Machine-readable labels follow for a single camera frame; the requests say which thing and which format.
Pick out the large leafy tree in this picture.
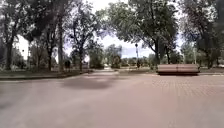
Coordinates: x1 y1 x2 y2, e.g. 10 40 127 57
181 0 224 69
99 0 183 66

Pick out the row of trees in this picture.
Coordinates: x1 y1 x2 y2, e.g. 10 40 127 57
0 0 105 73

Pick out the reddish brick paved path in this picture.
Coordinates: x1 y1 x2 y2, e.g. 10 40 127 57
0 68 224 128

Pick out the person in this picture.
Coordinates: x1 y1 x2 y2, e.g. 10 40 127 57
64 59 72 72

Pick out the long wooden bench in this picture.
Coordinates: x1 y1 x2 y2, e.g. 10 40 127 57
156 63 201 76

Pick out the dark lamp post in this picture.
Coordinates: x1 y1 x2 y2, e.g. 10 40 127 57
134 42 140 69

